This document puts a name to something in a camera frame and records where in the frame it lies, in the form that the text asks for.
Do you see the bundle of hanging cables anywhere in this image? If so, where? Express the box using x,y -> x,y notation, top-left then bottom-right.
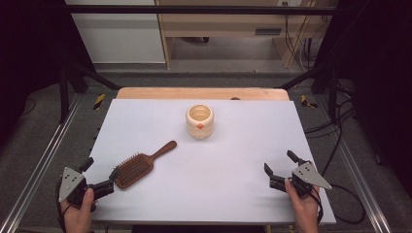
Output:
282,1 -> 331,71

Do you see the aluminium floor rail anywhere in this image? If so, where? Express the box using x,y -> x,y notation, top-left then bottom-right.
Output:
314,96 -> 394,233
0,92 -> 83,233

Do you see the person's left hand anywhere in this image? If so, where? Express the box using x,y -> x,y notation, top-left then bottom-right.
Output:
60,187 -> 98,233

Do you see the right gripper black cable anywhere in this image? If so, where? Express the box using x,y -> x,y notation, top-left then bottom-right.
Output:
309,185 -> 326,226

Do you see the yellow black floor tape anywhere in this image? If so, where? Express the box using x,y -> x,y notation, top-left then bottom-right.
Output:
299,94 -> 319,110
92,92 -> 107,111

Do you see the black curtain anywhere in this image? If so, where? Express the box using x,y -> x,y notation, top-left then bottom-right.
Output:
0,0 -> 96,145
315,0 -> 412,190

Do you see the light wooden desk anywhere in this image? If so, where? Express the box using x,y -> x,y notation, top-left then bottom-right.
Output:
154,0 -> 338,70

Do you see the light wooden table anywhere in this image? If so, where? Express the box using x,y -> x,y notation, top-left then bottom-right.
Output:
116,86 -> 291,102

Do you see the person's right hand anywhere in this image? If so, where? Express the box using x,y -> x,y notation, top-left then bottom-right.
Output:
284,178 -> 323,233

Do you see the long black floor cable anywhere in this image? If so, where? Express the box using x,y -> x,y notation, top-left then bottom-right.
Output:
321,96 -> 356,179

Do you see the looped black floor cable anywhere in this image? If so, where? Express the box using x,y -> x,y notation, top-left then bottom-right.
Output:
324,183 -> 367,225

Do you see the black metal stand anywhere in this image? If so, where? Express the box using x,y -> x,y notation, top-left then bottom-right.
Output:
57,59 -> 122,124
278,61 -> 342,125

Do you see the brown wooden hairbrush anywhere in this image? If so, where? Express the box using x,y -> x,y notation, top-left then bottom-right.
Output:
114,140 -> 179,190

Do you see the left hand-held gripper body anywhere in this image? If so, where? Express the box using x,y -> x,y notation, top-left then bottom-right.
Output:
57,166 -> 116,208

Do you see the black horizontal frame bar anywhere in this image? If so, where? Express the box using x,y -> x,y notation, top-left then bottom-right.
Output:
64,4 -> 338,16

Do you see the white table board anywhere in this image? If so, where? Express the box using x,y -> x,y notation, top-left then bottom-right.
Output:
62,98 -> 337,226

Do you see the white cabinet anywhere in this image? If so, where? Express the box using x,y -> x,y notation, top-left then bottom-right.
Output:
64,0 -> 166,64

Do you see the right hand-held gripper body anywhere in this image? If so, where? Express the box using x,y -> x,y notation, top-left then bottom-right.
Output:
268,161 -> 333,200

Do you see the cream ceramic cup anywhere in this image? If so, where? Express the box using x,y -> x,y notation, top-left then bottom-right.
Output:
185,103 -> 215,141

